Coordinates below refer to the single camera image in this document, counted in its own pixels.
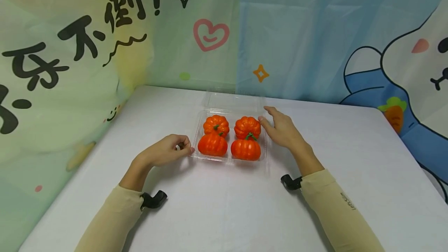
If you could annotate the person's right hand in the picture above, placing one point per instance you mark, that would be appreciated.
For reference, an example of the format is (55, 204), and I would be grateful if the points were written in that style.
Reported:
(285, 131)

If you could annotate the person's left hand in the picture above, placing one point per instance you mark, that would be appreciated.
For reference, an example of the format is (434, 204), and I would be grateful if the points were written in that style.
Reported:
(159, 153)

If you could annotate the person's right index finger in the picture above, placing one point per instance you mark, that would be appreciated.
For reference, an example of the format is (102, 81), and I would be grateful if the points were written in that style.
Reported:
(273, 111)

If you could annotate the person's right thumb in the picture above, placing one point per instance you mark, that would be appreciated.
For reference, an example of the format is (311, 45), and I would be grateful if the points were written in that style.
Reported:
(266, 126)

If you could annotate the person's left index finger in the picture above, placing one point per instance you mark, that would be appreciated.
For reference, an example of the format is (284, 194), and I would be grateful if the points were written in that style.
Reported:
(182, 139)

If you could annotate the person's left thumb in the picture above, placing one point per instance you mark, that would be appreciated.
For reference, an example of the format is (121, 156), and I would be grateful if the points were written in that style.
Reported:
(183, 153)

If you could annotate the clear plastic clamshell box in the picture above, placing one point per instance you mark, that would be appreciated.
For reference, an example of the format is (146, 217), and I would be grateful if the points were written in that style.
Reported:
(231, 104)

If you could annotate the person's left forearm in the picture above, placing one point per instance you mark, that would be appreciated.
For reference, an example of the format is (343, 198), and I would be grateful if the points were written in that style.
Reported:
(120, 209)

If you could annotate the person's right forearm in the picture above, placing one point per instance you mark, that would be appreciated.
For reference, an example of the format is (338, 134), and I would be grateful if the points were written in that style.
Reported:
(336, 209)

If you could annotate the small orange pumpkin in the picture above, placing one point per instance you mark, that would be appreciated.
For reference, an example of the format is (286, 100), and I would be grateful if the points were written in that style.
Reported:
(247, 126)
(212, 146)
(245, 150)
(216, 123)

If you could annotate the black wrist band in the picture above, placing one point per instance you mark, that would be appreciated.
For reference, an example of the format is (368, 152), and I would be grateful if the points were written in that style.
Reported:
(154, 199)
(291, 182)

